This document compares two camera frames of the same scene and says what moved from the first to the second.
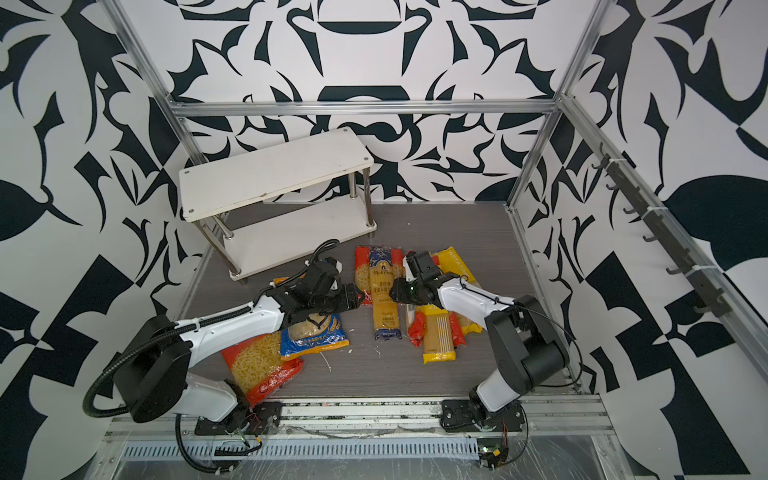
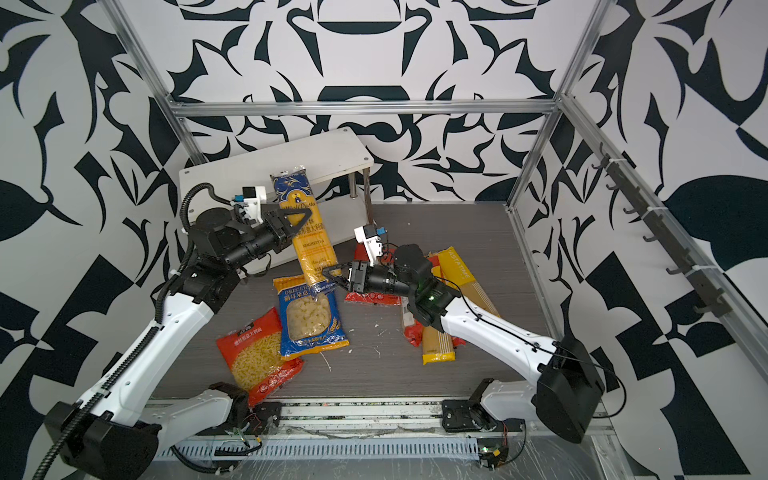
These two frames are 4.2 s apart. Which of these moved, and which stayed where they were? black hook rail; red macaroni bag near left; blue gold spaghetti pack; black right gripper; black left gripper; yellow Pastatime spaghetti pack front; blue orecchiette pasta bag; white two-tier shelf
Moved: black left gripper; black right gripper; blue gold spaghetti pack
Stayed: black hook rail; white two-tier shelf; yellow Pastatime spaghetti pack front; red macaroni bag near left; blue orecchiette pasta bag
